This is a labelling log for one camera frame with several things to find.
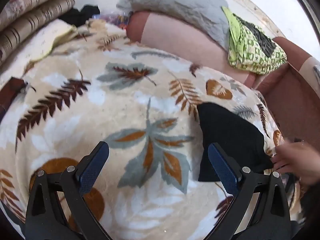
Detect colourful plastic bag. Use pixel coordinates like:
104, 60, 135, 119
92, 11, 133, 31

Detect leaf print fleece blanket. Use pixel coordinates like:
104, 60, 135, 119
0, 20, 307, 240

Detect brown wooden board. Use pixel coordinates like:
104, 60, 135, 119
0, 77, 29, 113

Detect green printed cloth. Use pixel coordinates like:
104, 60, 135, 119
221, 6, 288, 75

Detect pink bolster pillow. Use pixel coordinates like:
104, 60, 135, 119
126, 11, 256, 88

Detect black cloth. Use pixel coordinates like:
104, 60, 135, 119
58, 4, 101, 28

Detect brown wooden bed frame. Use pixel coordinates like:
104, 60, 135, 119
255, 36, 320, 147

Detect cream blanket with yellow edge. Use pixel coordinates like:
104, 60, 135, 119
0, 19, 78, 81

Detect person's right hand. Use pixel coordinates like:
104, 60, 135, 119
271, 141, 320, 186

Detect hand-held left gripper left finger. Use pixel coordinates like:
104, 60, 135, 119
25, 141, 113, 240

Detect striped beige folded blanket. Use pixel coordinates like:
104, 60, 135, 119
0, 0, 84, 66

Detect black pants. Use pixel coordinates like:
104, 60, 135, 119
197, 102, 274, 182

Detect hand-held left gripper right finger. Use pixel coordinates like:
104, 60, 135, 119
204, 142, 293, 240

